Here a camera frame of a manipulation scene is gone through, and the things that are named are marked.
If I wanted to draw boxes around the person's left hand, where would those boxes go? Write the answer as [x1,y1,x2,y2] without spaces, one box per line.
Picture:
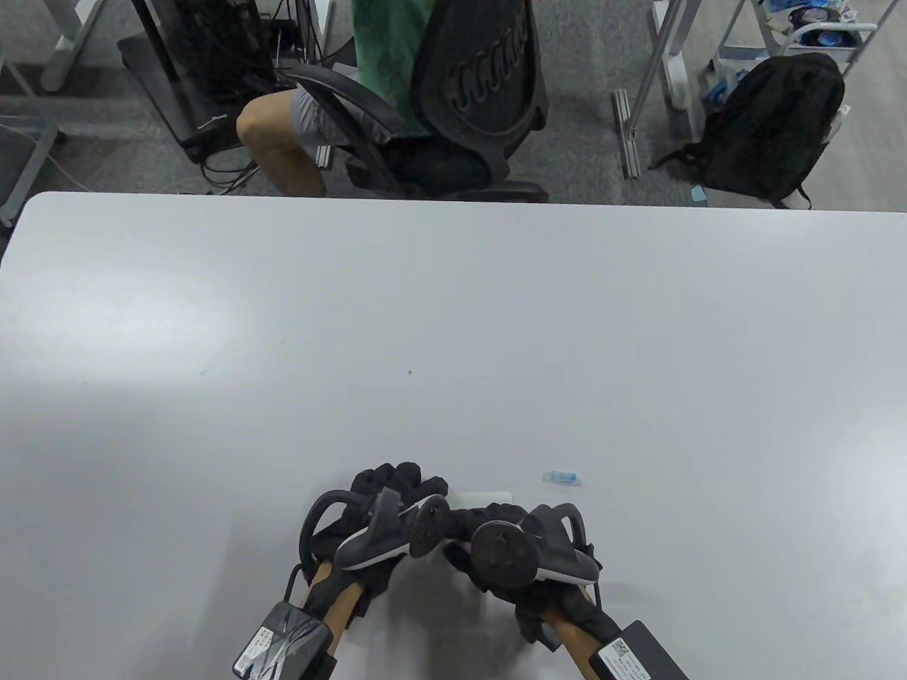
[305,463,451,618]

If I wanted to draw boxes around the person's right hand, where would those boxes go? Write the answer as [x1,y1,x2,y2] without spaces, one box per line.
[443,499,621,650]

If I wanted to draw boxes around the lined white letter paper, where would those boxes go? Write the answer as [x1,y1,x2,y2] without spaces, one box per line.
[446,489,515,508]

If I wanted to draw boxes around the person's left forearm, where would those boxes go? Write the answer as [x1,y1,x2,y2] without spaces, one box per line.
[301,563,369,652]

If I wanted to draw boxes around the person's right forearm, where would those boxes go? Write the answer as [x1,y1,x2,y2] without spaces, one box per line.
[542,616,610,680]

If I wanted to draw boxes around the grey right hand controller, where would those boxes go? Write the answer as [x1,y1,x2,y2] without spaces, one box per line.
[471,503,602,591]

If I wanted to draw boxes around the grey hand controller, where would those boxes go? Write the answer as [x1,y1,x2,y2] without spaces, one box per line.
[471,503,602,591]
[301,487,454,572]

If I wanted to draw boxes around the grey left hand controller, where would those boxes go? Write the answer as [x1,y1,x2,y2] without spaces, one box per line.
[301,487,454,572]

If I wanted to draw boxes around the black left wrist box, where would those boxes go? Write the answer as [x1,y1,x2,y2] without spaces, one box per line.
[234,602,338,680]

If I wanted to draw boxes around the black wrist box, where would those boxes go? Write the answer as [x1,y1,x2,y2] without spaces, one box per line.
[588,620,692,680]
[234,602,338,680]

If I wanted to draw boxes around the black right wrist box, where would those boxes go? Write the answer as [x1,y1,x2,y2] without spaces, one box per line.
[588,620,692,680]

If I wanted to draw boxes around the aluminium profile bar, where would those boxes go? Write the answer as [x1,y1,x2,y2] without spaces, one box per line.
[613,89,643,180]

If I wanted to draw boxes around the black office chair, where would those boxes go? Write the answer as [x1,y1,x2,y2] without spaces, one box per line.
[273,0,551,204]

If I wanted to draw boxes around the black computer tower stand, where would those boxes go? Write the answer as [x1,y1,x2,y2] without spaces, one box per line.
[117,0,305,165]

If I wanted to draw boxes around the white table leg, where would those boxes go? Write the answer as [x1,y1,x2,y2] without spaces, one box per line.
[648,0,699,140]

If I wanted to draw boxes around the black backpack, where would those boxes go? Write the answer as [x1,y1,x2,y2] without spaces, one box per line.
[655,52,848,210]

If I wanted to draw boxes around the blue plastic bag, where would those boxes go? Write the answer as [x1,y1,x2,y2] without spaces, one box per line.
[709,60,745,103]

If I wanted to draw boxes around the white desk leg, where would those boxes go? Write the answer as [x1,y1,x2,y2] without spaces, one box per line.
[39,0,107,93]

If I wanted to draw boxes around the white metal cart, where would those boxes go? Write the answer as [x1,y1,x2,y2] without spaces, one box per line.
[709,0,879,100]

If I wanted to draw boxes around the black floor cables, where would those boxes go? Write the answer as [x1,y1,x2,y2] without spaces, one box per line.
[201,138,261,196]

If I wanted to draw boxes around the grey table frame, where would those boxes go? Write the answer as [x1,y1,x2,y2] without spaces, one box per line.
[0,50,68,227]

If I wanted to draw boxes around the blue cable spool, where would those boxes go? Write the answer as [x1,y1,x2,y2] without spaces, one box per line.
[794,25,862,47]

